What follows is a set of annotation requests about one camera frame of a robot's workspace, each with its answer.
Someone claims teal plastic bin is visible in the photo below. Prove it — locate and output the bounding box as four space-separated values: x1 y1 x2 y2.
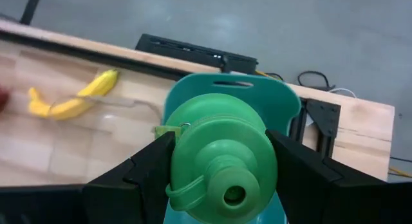
162 72 303 224

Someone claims green squeeze bottle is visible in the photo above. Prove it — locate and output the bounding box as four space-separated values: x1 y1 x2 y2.
153 93 279 224

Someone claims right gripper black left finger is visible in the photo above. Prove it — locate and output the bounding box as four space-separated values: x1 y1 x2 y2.
84 131 176 224

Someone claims yellow banana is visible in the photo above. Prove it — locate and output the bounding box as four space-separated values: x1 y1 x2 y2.
27 68 120 120

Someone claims white floor cable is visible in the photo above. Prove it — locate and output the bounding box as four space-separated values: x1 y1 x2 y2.
327 87 358 99

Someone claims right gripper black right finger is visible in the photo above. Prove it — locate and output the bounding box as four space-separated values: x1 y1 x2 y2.
266 129 387 224

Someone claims black floor cable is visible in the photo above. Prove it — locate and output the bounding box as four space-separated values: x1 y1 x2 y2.
296 70 333 92

